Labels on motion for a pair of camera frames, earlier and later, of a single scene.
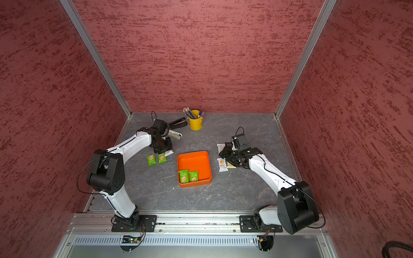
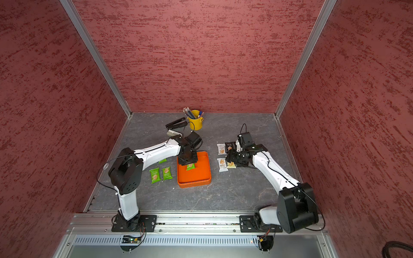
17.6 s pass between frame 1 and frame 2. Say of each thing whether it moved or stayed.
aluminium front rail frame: stayed
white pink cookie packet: stayed
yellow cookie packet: stayed
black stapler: stayed
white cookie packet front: stayed
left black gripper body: moved
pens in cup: stayed
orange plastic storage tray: stayed
